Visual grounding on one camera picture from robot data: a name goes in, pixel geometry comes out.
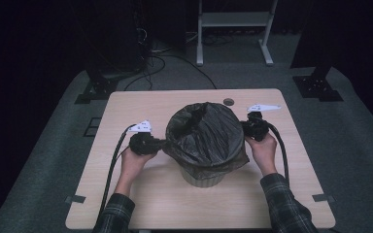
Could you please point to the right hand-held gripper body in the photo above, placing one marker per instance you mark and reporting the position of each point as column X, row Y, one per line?
column 257, row 127

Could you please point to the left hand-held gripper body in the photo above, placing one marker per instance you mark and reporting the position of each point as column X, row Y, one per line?
column 144, row 144

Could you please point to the black plastic trash bag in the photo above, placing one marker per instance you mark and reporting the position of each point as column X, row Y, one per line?
column 207, row 136

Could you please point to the green ribbed trash bin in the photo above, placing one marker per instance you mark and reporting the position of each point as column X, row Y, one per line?
column 202, row 182

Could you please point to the person's left hand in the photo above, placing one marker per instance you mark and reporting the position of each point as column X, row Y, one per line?
column 134, row 165

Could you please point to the person's right hand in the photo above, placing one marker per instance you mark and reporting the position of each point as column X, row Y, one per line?
column 265, row 153

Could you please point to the small brown table grommet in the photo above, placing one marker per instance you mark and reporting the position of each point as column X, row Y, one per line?
column 228, row 101

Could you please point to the black metal stand base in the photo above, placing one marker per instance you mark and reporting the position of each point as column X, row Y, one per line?
column 317, row 87
column 98, row 87

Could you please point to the grey tape strip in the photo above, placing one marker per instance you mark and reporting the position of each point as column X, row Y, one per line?
column 76, row 199
column 323, row 197

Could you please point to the dark cabinet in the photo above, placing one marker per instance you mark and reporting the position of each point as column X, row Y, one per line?
column 119, row 35

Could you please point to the white metal stand frame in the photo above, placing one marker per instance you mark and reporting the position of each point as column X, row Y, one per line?
column 234, row 18

